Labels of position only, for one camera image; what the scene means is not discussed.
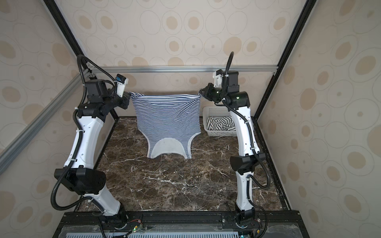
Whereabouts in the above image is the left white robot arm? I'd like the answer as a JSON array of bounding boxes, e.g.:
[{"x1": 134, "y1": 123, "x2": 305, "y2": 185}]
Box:
[{"x1": 50, "y1": 75, "x2": 130, "y2": 220}]

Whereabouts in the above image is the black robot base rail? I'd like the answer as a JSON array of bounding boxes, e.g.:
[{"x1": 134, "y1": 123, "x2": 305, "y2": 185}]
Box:
[{"x1": 53, "y1": 211, "x2": 309, "y2": 238}]

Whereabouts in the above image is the left aluminium frame rail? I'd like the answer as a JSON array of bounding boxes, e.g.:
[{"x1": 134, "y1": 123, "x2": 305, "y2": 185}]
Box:
[{"x1": 1, "y1": 74, "x2": 82, "y2": 174}]

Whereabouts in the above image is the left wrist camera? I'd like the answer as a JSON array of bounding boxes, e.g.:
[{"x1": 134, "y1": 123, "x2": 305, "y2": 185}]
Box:
[{"x1": 115, "y1": 74, "x2": 129, "y2": 97}]

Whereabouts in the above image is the back aluminium frame rail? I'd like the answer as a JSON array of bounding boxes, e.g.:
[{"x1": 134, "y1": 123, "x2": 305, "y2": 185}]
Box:
[{"x1": 102, "y1": 65, "x2": 278, "y2": 73}]

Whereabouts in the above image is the striped tank top in basket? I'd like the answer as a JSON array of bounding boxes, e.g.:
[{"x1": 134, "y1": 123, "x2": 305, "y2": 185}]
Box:
[{"x1": 206, "y1": 117, "x2": 236, "y2": 131}]

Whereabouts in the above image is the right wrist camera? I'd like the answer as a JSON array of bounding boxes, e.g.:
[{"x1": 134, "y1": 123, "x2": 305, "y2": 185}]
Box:
[{"x1": 213, "y1": 69, "x2": 229, "y2": 88}]

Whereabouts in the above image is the blue white striped tank top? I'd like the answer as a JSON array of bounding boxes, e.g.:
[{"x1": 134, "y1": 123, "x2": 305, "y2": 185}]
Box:
[{"x1": 131, "y1": 92, "x2": 201, "y2": 159}]

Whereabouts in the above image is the aluminium frame rail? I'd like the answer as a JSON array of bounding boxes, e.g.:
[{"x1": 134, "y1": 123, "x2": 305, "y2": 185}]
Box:
[
  {"x1": 1, "y1": 74, "x2": 82, "y2": 174},
  {"x1": 102, "y1": 65, "x2": 278, "y2": 73}
]

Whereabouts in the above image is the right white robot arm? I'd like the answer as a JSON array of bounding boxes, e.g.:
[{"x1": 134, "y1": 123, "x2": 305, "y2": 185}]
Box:
[{"x1": 199, "y1": 69, "x2": 271, "y2": 227}]

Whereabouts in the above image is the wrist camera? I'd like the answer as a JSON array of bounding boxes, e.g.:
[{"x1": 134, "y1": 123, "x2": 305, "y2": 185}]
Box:
[
  {"x1": 115, "y1": 74, "x2": 129, "y2": 97},
  {"x1": 213, "y1": 69, "x2": 229, "y2": 88}
]

